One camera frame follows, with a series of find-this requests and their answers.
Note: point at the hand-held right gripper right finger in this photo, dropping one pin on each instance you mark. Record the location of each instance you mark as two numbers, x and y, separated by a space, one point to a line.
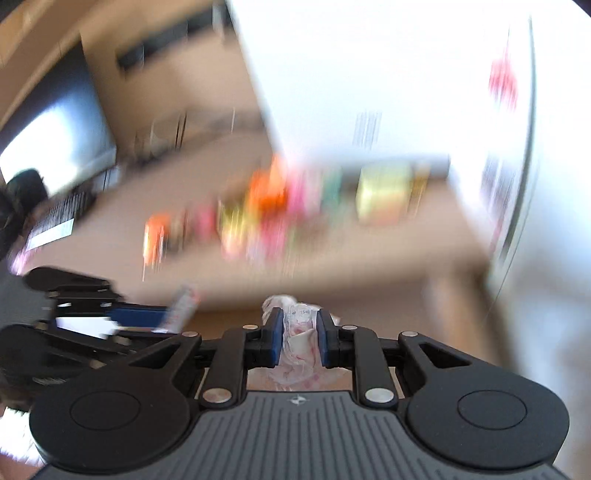
324 339

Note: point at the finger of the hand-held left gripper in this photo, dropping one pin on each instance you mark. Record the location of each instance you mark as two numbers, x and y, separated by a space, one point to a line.
69 346
138 317

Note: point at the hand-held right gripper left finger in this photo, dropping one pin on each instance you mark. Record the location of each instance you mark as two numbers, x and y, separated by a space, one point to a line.
277 339

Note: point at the pink white mesh scrunchie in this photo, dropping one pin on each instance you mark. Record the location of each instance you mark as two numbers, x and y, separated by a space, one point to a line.
300 332

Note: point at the white pouch with red label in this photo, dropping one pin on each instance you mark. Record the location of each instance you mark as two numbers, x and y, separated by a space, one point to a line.
182 307

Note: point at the small orange object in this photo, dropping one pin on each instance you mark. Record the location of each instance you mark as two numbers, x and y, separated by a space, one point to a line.
154 235

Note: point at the yellow blurred object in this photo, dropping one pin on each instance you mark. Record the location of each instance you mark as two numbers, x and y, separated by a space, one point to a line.
233 226

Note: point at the black keyboard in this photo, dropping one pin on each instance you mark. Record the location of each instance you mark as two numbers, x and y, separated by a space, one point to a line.
60 214

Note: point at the pink peach toy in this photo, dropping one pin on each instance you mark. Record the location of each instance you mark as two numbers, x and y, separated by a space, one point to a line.
302 194

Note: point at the round orange pumpkin toy half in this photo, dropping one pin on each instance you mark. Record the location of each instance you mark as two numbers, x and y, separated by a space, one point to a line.
268 189

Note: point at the gold box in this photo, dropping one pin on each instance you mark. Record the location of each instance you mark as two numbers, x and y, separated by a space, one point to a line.
383 194

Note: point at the black computer monitor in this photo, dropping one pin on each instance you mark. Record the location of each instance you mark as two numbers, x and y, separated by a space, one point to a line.
60 115

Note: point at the white computer case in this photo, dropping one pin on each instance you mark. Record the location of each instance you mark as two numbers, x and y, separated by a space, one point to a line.
346 69

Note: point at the white card with red print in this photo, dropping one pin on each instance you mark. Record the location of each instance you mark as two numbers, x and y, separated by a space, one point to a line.
508 138

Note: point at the black power strip rail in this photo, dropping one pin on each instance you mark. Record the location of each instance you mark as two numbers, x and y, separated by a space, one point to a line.
138 55

